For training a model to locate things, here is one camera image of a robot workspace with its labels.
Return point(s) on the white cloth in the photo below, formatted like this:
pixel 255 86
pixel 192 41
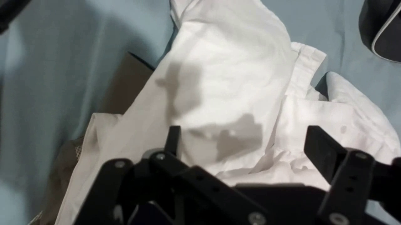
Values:
pixel 234 62

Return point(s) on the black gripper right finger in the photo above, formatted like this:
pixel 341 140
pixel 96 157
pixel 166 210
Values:
pixel 352 179

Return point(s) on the light blue bedsheet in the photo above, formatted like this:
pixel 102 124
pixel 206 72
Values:
pixel 51 82

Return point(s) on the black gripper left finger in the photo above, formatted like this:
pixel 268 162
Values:
pixel 189 187

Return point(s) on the grey khaki cloth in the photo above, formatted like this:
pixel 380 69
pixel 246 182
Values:
pixel 126 87

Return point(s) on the black cap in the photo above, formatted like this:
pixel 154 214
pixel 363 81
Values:
pixel 383 29

